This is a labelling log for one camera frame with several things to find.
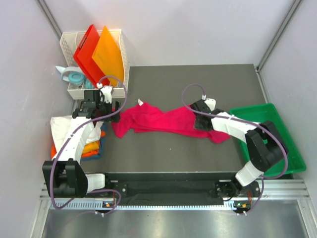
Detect magenta t shirt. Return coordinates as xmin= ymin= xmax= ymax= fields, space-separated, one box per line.
xmin=111 ymin=99 xmax=230 ymax=144

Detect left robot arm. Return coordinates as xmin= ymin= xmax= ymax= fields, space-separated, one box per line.
xmin=42 ymin=86 xmax=120 ymax=198

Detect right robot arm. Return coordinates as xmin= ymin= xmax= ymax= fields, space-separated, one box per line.
xmin=189 ymin=98 xmax=287 ymax=196

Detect blue folded t shirt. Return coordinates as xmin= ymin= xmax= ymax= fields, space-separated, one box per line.
xmin=81 ymin=124 xmax=107 ymax=161

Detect teal white headphones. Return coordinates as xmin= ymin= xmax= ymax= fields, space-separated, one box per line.
xmin=55 ymin=66 xmax=95 ymax=89

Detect white folded t shirt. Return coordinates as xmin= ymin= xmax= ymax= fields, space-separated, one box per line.
xmin=51 ymin=116 xmax=103 ymax=157

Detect orange folded t shirt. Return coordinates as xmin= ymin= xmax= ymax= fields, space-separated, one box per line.
xmin=51 ymin=130 xmax=106 ymax=159

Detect red plastic folder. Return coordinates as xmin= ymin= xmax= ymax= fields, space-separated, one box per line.
xmin=73 ymin=24 xmax=105 ymax=88

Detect orange plastic folder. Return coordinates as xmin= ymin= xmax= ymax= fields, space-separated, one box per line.
xmin=92 ymin=26 xmax=124 ymax=82

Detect green plastic tray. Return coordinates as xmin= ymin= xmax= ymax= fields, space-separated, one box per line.
xmin=229 ymin=103 xmax=307 ymax=174

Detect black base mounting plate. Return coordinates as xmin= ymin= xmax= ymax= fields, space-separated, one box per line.
xmin=105 ymin=172 xmax=260 ymax=206

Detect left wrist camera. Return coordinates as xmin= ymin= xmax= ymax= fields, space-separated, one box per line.
xmin=97 ymin=83 xmax=113 ymax=104

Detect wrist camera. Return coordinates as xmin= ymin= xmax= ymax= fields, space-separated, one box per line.
xmin=97 ymin=83 xmax=113 ymax=104
xmin=202 ymin=95 xmax=216 ymax=111

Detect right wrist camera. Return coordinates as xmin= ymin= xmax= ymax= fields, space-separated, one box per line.
xmin=202 ymin=95 xmax=216 ymax=111

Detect white slotted cable duct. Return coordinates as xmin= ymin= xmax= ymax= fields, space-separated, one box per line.
xmin=49 ymin=200 xmax=251 ymax=211

